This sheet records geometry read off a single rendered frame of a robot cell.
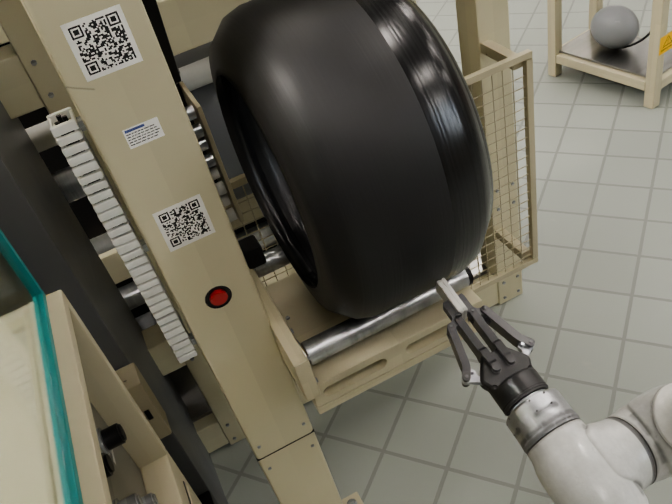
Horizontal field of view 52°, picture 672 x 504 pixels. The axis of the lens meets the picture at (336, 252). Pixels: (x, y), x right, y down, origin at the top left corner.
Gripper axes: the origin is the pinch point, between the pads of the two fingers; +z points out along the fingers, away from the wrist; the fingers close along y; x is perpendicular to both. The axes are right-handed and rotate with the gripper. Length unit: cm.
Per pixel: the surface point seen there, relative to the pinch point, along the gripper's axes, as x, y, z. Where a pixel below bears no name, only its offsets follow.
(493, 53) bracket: 21, -56, 66
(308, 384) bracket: 12.3, 25.4, 4.1
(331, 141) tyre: -30.7, 11.5, 13.3
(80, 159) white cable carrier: -31, 42, 29
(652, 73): 115, -179, 109
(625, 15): 109, -189, 140
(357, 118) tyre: -31.8, 7.1, 14.3
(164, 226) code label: -17.1, 35.7, 23.8
